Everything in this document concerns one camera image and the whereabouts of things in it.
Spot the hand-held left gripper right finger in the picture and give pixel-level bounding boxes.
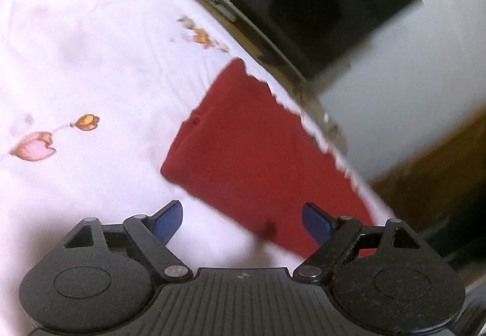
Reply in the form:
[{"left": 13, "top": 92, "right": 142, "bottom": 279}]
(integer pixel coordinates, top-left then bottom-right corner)
[{"left": 292, "top": 202, "right": 423, "bottom": 283}]

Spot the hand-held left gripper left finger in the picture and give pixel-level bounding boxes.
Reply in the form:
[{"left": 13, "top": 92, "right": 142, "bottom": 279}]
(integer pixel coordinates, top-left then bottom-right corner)
[{"left": 63, "top": 200, "right": 193, "bottom": 281}]

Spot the red knit sweater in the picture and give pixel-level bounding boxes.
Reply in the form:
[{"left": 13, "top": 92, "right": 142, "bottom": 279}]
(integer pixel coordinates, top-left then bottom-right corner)
[{"left": 160, "top": 57, "right": 377, "bottom": 259}]

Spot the brown wooden door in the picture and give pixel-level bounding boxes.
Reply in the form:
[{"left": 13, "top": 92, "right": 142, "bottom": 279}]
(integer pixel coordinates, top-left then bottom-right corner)
[{"left": 370, "top": 119, "right": 486, "bottom": 235}]

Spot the floral white bed sheet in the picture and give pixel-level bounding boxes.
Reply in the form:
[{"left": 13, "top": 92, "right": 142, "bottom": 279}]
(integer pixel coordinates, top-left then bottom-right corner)
[{"left": 0, "top": 0, "right": 399, "bottom": 325}]

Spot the wooden television stand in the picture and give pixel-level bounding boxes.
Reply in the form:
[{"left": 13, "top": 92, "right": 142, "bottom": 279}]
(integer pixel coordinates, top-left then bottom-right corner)
[{"left": 123, "top": 0, "right": 348, "bottom": 156}]

